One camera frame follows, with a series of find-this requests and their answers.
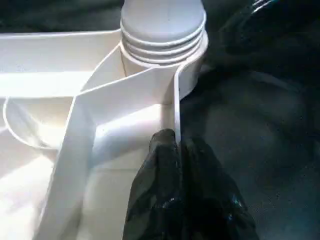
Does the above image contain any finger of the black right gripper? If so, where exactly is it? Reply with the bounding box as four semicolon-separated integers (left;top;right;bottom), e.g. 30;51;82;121
219;0;285;55

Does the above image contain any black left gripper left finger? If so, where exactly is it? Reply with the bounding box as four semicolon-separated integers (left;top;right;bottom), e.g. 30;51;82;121
121;128;185;240

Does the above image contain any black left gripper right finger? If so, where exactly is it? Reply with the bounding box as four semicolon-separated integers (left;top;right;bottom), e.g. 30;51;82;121
181;136;259;240

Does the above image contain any white plastic table leg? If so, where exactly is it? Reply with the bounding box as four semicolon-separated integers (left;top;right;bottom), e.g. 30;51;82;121
119;0;208;69

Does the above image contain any white plastic table top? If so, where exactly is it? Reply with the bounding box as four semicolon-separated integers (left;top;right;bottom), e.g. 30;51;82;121
0;28;210;240

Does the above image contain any black shiny table mat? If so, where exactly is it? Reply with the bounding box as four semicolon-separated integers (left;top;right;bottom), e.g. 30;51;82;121
0;0;320;240

